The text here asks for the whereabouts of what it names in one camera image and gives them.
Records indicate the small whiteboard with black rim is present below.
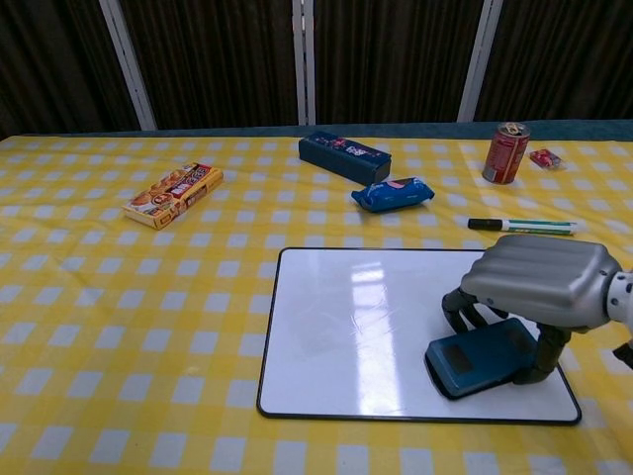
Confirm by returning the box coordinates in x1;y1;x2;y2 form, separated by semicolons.
255;246;583;427

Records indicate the white partition frame post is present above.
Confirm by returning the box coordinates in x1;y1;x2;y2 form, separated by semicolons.
457;0;504;124
97;0;158;132
291;0;317;126

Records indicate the blue whiteboard eraser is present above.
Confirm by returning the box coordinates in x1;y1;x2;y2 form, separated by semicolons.
423;318;541;400

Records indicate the red soda can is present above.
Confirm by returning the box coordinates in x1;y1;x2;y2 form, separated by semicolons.
482;122;531;186

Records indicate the yellow orange snack box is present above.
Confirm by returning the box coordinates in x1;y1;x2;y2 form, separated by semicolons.
122;161;225;232

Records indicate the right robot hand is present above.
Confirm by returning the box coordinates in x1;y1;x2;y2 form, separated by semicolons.
441;235;623;387

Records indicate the small red snack packet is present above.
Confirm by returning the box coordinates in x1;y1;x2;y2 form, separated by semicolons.
528;147;564;171

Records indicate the blue padded table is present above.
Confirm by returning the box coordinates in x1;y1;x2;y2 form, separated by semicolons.
0;117;633;143

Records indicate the yellow white checked tablecloth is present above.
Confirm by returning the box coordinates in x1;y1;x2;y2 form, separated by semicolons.
0;134;633;475

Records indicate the dark blue rectangular box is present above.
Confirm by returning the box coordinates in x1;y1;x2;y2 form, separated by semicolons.
298;130;393;181

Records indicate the white marker with black cap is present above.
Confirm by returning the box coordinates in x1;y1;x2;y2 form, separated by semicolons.
467;217;580;237

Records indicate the blue cookie packet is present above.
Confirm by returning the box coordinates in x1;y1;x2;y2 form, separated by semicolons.
350;176;436;215

